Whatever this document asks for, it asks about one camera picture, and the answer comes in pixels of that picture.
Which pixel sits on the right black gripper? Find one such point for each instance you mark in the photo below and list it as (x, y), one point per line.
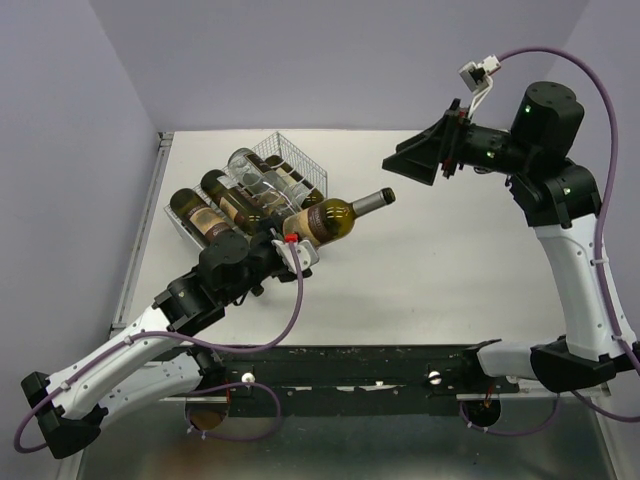
(419, 157)

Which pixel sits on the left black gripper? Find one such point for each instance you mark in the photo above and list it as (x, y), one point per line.
(266, 240)

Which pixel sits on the olive green wine bottle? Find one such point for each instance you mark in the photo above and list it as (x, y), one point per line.
(233, 201)

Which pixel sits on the tall clear glass bottle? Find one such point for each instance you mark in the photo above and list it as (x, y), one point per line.
(267, 187)

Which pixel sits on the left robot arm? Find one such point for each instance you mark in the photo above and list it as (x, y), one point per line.
(72, 405)

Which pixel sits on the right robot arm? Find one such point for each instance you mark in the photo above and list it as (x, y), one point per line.
(561, 203)

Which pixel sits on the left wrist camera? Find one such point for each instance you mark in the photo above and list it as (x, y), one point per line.
(297, 255)

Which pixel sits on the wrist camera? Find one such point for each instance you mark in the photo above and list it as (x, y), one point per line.
(477, 76)
(297, 255)

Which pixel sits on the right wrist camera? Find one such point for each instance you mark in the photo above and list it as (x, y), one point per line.
(477, 76)

